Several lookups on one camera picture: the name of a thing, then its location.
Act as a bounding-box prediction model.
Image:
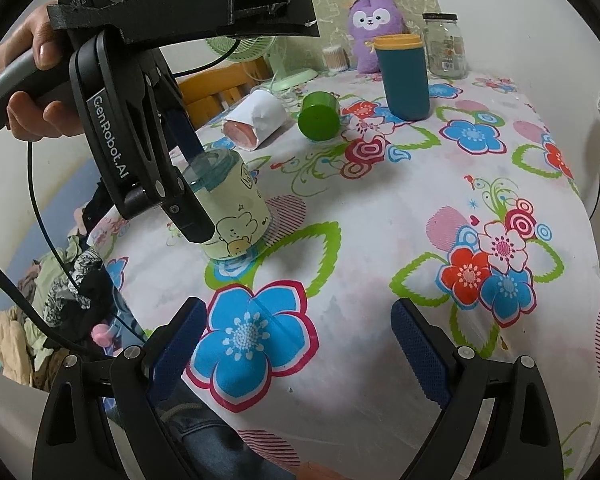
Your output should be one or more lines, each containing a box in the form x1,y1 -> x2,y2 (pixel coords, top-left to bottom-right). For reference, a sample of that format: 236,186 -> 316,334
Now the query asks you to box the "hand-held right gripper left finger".
32,297 -> 208,480

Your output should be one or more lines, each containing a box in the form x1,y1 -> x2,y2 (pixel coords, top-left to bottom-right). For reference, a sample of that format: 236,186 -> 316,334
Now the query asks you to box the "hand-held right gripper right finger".
390,297 -> 566,480

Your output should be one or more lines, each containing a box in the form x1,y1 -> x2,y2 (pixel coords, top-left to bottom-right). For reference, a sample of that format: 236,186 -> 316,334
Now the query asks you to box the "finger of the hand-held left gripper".
142,52 -> 215,244
167,108 -> 207,161

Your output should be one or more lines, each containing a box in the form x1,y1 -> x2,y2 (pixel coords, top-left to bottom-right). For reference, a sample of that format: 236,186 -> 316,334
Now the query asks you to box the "pale green cartoon print cup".
180,149 -> 272,261

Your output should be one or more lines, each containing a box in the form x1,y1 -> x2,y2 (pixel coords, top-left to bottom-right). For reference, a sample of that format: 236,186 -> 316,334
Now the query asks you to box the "white and pink lying cup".
223,89 -> 290,152

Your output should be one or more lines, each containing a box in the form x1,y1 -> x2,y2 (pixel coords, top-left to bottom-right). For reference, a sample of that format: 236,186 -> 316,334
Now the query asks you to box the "green plastic cup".
298,91 -> 342,142

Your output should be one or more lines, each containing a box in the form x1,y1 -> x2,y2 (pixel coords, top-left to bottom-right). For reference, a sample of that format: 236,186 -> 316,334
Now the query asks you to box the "teal cup with yellow lid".
373,34 -> 431,122

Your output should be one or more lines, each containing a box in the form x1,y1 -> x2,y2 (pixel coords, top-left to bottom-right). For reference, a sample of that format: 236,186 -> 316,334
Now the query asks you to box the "person's left hand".
0,4 -> 88,142

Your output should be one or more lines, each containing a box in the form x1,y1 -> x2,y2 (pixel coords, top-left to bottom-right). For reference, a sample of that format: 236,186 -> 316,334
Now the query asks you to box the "wooden chair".
175,62 -> 273,128

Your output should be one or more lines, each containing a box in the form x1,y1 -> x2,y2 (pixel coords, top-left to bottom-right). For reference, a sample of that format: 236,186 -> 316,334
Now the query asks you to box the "person's denim-clad leg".
155,380 -> 311,480

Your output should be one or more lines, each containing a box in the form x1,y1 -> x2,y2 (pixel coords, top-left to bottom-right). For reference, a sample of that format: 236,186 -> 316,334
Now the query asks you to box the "pale green desk fan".
205,35 -> 319,93

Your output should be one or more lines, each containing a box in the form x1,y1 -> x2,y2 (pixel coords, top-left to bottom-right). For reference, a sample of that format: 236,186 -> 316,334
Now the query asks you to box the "pile of clothes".
0,232 -> 117,392

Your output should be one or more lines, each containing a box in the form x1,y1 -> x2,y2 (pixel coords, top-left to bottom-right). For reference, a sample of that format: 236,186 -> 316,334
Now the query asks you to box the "floral tablecloth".
87,67 -> 600,480

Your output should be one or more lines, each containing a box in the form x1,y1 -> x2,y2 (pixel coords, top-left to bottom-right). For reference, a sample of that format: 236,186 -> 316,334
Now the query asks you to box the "cotton swab container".
322,45 -> 351,72

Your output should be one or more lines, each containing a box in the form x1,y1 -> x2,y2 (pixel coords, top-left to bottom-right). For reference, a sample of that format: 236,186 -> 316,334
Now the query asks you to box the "purple plush toy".
347,0 -> 412,75

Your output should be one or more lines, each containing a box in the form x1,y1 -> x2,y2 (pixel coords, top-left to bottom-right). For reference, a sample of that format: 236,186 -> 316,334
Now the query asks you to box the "clear glass jar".
421,12 -> 468,80

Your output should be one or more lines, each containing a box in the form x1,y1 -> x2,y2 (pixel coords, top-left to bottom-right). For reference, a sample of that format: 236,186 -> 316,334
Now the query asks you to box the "thin black cable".
26,137 -> 112,361

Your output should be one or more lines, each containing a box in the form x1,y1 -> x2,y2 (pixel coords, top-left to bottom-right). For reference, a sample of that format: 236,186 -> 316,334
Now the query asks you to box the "thick black cable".
0,247 -> 101,362

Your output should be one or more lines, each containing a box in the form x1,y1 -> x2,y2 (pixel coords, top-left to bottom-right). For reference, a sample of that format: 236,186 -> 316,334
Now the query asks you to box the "patterned green wall cloth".
310,0 -> 443,72

